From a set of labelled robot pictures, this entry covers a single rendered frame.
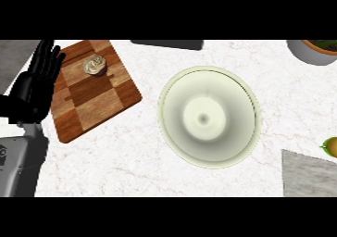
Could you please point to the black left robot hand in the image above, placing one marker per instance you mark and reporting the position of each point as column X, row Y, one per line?
column 33, row 89

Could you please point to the pale green bowl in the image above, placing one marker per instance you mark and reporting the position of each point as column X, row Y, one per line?
column 208, row 117

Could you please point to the grey marbled placemat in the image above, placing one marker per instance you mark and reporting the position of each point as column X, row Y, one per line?
column 312, row 174

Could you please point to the yellow bell pepper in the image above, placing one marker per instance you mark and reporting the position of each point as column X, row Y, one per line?
column 335, row 148

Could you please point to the checkered wooden cutting board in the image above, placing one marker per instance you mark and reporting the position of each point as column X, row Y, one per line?
column 90, row 92

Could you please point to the white frosted cupcake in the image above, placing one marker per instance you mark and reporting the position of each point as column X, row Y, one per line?
column 93, row 64

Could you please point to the dark grey flat appliance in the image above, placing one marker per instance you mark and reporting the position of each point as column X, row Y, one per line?
column 169, row 44

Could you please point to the potted plant in grey pot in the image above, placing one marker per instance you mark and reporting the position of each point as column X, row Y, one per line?
column 318, row 51

